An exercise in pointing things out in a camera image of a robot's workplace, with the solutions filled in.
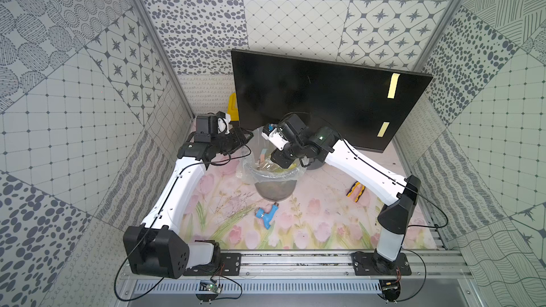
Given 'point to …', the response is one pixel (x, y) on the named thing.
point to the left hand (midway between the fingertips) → (246, 132)
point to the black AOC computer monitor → (366, 107)
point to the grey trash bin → (275, 190)
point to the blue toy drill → (267, 217)
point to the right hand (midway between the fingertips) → (279, 156)
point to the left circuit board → (208, 286)
